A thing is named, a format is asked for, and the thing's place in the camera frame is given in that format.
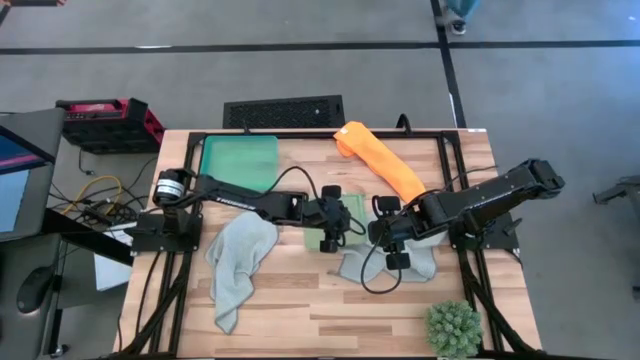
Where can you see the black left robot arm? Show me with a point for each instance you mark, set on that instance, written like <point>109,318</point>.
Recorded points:
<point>235,192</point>

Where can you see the desk monitor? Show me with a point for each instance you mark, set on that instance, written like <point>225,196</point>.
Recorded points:
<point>20,185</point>

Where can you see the white paper sheet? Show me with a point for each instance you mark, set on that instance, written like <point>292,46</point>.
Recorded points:
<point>112,270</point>

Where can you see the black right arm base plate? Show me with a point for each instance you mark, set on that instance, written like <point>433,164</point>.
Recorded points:
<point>495,240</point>

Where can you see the orange microfiber towel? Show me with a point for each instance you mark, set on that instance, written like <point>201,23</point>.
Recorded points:
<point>380,160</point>

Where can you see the black perforated computer case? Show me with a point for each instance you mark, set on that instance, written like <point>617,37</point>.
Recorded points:
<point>285,112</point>

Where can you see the person's foot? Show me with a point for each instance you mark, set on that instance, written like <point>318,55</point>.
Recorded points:
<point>457,22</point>

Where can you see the black computer mouse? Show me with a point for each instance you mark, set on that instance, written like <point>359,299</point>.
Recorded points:
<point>35,290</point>

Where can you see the black side desk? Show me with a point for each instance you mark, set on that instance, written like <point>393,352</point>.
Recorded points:
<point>90,240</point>

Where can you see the red black toolbox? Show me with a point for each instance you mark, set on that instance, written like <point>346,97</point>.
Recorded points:
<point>110,127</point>

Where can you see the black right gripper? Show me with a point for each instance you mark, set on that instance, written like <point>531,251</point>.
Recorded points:
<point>400,227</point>

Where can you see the black aluminium table frame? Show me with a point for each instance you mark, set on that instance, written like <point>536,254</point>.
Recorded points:
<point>310,135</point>

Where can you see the green microfiber towel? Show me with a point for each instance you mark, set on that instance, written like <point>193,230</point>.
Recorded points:
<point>357,205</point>

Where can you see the green plastic bin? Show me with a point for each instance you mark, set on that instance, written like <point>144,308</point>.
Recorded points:
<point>240,160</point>

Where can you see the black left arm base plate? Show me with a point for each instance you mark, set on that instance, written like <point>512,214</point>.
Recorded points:
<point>150,237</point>

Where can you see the dark gray stand foot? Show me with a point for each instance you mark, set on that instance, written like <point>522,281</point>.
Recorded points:
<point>617,190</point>

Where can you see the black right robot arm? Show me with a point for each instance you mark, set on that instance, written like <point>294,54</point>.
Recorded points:
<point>500,190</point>

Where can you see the gray microfiber towel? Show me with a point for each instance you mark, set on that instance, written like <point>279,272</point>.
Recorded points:
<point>425,262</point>
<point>235,265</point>

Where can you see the green artificial plant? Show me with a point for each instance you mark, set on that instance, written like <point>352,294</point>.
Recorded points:
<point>454,330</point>

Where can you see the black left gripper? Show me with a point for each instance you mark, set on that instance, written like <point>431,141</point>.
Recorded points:
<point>332,217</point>

